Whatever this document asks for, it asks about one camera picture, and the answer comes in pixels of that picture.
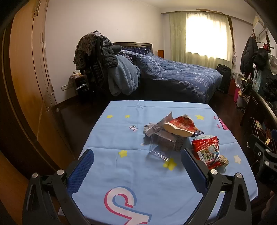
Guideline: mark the brown wooden wardrobe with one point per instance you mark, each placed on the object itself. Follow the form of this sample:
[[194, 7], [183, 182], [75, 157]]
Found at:
[[28, 75]]

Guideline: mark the dark wooden cabinet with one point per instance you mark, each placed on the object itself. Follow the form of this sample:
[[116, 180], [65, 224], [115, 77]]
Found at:
[[255, 112]]

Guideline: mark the red box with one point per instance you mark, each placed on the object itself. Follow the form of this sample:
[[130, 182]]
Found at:
[[232, 86]]

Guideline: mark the teal bag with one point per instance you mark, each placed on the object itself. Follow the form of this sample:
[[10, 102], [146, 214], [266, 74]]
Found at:
[[258, 79]]

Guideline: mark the grey patterned garment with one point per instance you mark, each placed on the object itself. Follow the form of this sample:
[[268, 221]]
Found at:
[[86, 45]]

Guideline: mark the blue patterned duvet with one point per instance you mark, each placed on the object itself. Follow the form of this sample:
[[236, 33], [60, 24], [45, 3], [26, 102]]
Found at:
[[173, 71]]

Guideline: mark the black suitcase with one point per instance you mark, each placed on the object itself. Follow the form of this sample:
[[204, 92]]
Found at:
[[224, 75]]

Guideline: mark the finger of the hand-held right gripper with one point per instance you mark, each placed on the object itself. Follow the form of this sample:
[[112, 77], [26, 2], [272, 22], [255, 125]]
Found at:
[[256, 143]]

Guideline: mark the red cartoon snack bag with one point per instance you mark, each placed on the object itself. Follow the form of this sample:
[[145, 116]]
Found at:
[[205, 151]]

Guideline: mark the clear plastic box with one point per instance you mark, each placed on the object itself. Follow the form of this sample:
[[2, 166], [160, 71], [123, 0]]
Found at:
[[158, 151]]

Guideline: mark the white plastic drawer box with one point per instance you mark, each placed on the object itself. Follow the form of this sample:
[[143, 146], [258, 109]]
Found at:
[[239, 77]]

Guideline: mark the tissue box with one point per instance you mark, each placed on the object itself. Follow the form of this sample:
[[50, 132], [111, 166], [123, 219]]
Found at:
[[76, 75]]

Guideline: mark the pink bin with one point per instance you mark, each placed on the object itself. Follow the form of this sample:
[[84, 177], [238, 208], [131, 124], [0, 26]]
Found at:
[[236, 93]]

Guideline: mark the pale green curtain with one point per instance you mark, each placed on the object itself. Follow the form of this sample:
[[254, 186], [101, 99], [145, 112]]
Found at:
[[177, 36]]

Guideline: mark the dark nightstand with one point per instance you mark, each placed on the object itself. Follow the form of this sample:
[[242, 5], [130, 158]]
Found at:
[[81, 85]]

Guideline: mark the white air conditioner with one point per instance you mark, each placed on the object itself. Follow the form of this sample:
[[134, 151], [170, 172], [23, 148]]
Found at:
[[257, 21]]

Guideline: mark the wooden coat rack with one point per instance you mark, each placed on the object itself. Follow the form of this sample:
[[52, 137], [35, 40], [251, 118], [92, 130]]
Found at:
[[267, 37]]

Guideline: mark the red and beige snack packet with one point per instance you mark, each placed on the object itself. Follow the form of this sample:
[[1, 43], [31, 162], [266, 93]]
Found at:
[[184, 125]]

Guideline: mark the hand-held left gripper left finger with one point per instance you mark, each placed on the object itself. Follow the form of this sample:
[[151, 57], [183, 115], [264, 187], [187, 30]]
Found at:
[[81, 171]]

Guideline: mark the white cloth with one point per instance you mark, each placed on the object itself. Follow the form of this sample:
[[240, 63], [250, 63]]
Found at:
[[273, 63]]

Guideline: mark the brown wooden board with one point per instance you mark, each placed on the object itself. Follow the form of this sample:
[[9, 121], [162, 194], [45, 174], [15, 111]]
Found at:
[[160, 53]]

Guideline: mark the dark blue wrapper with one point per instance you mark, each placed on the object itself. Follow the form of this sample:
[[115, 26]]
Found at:
[[198, 132]]

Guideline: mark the black puffer jacket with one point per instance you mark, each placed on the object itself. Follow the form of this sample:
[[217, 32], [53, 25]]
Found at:
[[108, 57]]

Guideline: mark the dark wooden bed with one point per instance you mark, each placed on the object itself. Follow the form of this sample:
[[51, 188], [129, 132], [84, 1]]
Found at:
[[164, 93]]

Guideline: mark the silver foil wrapper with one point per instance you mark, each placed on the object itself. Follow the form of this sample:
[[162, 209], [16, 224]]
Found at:
[[166, 119]]

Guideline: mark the dark chair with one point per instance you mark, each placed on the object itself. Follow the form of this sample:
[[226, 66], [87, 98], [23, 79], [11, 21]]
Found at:
[[96, 73]]

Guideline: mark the wall socket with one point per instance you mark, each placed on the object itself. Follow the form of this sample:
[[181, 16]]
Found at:
[[64, 88]]

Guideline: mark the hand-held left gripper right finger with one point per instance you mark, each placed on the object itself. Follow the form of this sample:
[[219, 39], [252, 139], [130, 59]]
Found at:
[[192, 171]]

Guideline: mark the hanging black coat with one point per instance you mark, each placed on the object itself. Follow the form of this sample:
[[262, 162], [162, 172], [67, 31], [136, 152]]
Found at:
[[248, 54]]

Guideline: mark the light blue star tablecloth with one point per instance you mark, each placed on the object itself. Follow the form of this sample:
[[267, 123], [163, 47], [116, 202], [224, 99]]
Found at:
[[129, 173]]

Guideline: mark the hanging black garment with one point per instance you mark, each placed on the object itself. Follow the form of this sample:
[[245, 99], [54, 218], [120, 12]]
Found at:
[[260, 58]]

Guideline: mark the grey patterned packet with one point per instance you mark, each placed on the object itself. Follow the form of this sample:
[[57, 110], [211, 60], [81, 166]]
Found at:
[[179, 143]]

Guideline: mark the orange-brown wrapper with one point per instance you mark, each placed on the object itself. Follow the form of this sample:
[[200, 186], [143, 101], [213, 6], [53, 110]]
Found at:
[[224, 161]]

